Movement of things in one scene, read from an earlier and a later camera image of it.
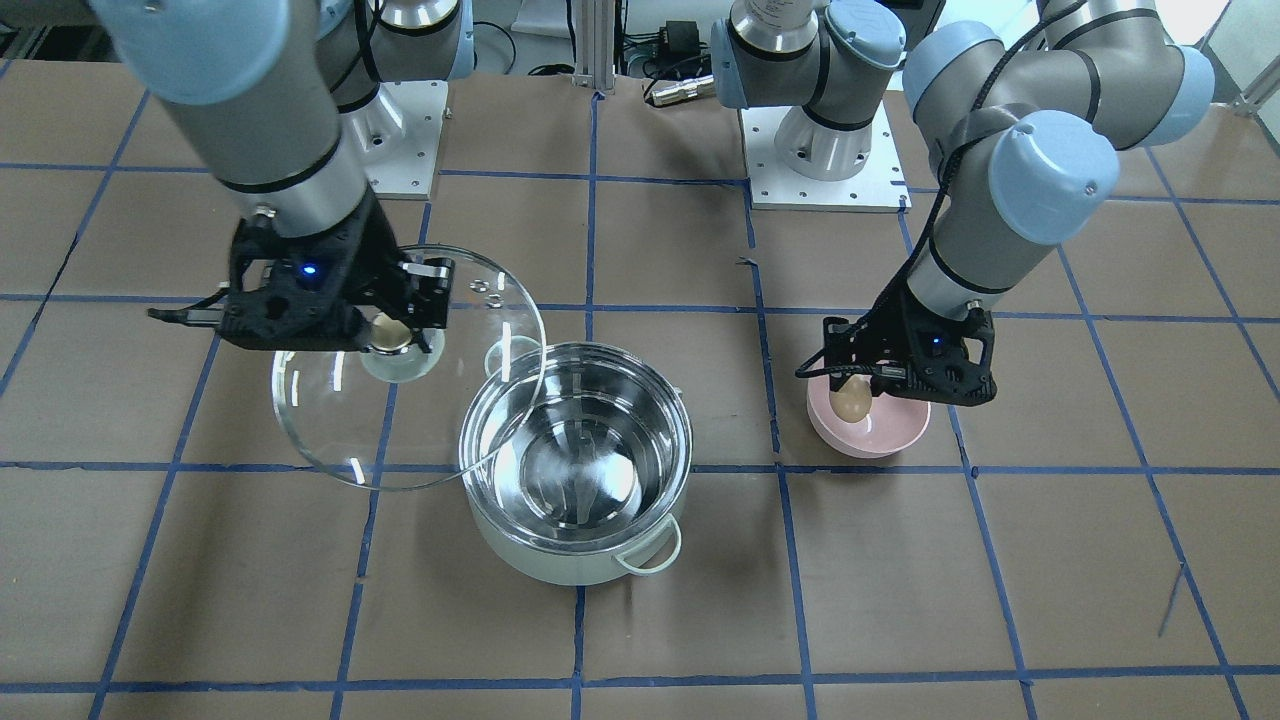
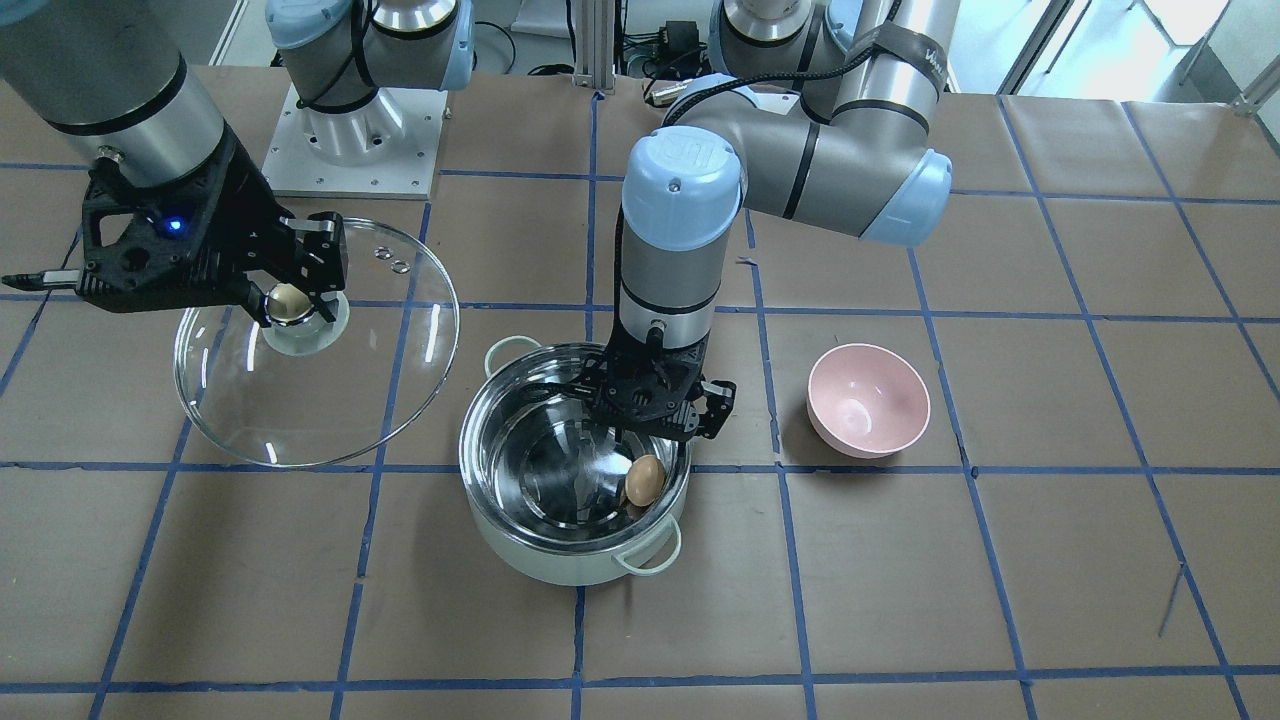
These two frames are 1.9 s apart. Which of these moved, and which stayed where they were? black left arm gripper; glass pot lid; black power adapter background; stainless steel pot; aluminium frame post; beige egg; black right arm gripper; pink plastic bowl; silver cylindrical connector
Moved: black right arm gripper; black left arm gripper; beige egg; glass pot lid
Stayed: aluminium frame post; stainless steel pot; silver cylindrical connector; pink plastic bowl; black power adapter background
